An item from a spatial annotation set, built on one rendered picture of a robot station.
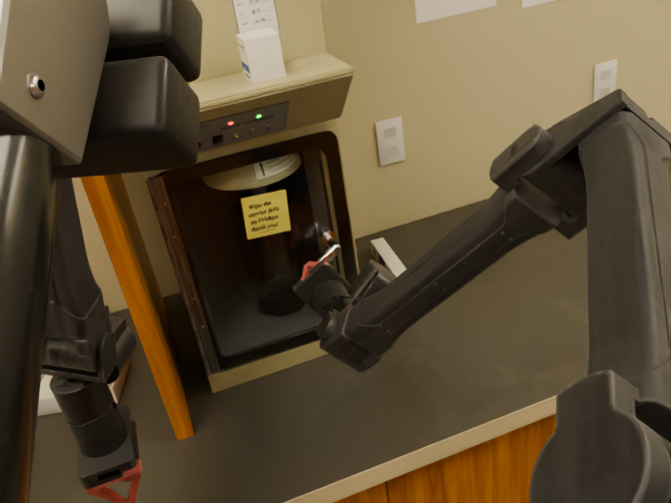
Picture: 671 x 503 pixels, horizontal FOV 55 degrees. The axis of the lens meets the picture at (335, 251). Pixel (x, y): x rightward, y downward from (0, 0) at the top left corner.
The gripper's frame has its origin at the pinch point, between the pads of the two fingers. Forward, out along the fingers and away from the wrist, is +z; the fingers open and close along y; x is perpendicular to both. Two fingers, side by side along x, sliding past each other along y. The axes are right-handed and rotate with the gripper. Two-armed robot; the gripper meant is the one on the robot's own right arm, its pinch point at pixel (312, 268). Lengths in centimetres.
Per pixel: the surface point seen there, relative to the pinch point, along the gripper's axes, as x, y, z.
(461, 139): -44, -34, 49
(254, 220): 1.0, 12.4, 3.9
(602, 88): -82, -53, 49
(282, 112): -14.5, 24.7, -2.1
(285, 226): -1.8, 7.5, 3.9
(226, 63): -13.4, 33.4, 5.3
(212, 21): -16.1, 39.1, 5.3
